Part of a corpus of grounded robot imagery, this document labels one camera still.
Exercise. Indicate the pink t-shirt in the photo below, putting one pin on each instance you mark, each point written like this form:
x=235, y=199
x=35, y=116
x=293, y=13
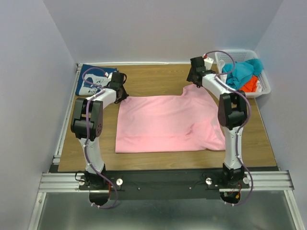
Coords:
x=169, y=123

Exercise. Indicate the folded blue printed t-shirt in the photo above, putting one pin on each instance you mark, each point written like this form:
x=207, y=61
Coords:
x=91, y=80

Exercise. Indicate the white garment in basket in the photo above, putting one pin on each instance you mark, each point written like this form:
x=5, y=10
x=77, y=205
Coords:
x=220, y=65

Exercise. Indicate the teal t-shirt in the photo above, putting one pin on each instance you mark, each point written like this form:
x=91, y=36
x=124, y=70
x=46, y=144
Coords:
x=243, y=72

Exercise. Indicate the orange t-shirt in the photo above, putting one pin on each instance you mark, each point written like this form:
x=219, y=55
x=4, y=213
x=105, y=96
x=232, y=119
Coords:
x=251, y=85

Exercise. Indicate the white plastic basket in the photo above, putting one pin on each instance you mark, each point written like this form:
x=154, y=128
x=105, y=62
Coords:
x=239, y=55

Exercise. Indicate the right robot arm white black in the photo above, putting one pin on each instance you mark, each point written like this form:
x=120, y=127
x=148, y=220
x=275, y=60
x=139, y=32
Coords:
x=232, y=116

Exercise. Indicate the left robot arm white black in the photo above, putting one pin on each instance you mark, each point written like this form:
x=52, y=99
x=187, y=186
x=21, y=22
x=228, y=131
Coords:
x=87, y=121

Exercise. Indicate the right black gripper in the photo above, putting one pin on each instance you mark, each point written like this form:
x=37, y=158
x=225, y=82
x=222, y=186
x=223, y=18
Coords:
x=194, y=78

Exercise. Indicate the aluminium frame rail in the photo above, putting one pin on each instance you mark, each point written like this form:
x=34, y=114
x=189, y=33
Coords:
x=53, y=181

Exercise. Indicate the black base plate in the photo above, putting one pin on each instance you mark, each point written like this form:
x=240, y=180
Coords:
x=114, y=186

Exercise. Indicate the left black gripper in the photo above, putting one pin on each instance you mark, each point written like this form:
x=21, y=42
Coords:
x=122, y=93

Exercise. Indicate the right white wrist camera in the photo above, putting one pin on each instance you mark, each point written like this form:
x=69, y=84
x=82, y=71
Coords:
x=208, y=62

